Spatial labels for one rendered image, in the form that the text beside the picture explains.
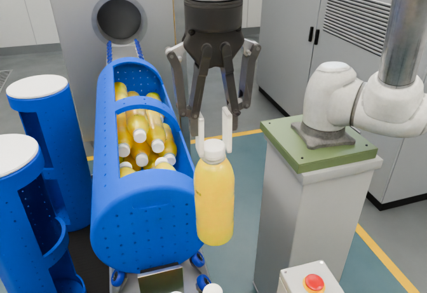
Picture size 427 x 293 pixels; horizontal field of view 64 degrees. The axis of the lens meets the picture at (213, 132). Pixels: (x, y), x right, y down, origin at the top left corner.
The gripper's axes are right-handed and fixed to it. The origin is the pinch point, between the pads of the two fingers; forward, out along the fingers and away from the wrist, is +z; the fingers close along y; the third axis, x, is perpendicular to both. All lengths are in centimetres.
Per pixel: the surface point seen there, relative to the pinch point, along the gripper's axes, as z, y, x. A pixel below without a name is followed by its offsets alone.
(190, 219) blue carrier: 31.5, 1.9, -13.2
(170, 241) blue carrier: 37.5, 7.2, -13.2
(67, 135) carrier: 64, 45, -118
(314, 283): 32.0, -18.0, 9.3
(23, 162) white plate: 39, 49, -61
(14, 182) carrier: 44, 52, -57
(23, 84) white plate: 39, 62, -131
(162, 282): 41.6, 10.4, -5.6
